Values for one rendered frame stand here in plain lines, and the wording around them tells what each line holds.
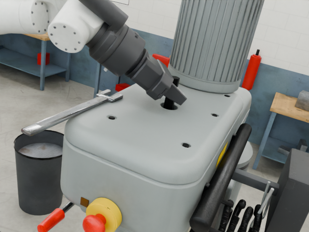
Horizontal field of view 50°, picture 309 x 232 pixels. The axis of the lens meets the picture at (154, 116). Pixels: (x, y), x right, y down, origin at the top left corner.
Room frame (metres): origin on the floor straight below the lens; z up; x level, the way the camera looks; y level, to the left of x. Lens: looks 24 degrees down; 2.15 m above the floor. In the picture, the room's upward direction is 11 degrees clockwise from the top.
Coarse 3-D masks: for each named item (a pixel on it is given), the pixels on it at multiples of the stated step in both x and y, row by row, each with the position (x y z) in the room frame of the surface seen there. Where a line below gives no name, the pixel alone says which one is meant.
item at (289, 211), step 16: (288, 160) 0.86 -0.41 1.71; (304, 160) 0.85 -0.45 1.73; (288, 176) 0.75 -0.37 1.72; (304, 176) 0.76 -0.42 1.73; (288, 192) 0.73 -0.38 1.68; (304, 192) 0.72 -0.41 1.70; (272, 208) 0.79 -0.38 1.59; (288, 208) 0.73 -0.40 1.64; (304, 208) 0.72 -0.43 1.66; (272, 224) 0.73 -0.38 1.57; (288, 224) 0.72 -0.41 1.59
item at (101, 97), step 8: (96, 96) 0.62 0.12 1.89; (104, 96) 0.61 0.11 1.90; (120, 96) 0.63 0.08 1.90; (80, 104) 0.55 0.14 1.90; (88, 104) 0.56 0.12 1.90; (96, 104) 0.57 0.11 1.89; (64, 112) 0.51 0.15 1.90; (72, 112) 0.51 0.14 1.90; (80, 112) 0.53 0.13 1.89; (48, 120) 0.47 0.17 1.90; (56, 120) 0.47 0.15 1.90; (64, 120) 0.49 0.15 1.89; (24, 128) 0.43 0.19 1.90; (32, 128) 0.43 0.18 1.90; (40, 128) 0.44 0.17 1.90
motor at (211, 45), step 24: (192, 0) 0.82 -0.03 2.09; (216, 0) 0.79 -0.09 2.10; (240, 0) 0.79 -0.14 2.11; (192, 24) 0.81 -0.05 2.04; (216, 24) 0.79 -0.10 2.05; (240, 24) 0.80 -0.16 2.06; (192, 48) 0.80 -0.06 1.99; (216, 48) 0.78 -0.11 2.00; (240, 48) 0.81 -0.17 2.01; (192, 72) 0.80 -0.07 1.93; (216, 72) 0.78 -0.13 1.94; (240, 72) 0.83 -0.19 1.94
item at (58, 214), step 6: (66, 204) 0.50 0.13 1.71; (72, 204) 0.51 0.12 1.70; (54, 210) 0.47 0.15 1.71; (60, 210) 0.48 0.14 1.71; (66, 210) 0.49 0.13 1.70; (48, 216) 0.46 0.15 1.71; (54, 216) 0.46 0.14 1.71; (60, 216) 0.47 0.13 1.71; (42, 222) 0.44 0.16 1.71; (48, 222) 0.44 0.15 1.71; (54, 222) 0.45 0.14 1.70; (42, 228) 0.43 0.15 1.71; (48, 228) 0.44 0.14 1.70
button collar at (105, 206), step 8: (96, 200) 0.43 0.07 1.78; (104, 200) 0.43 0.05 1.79; (88, 208) 0.43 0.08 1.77; (96, 208) 0.42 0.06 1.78; (104, 208) 0.42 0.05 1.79; (112, 208) 0.42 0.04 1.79; (104, 216) 0.42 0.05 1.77; (112, 216) 0.41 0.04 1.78; (120, 216) 0.42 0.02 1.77; (112, 224) 0.41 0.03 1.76
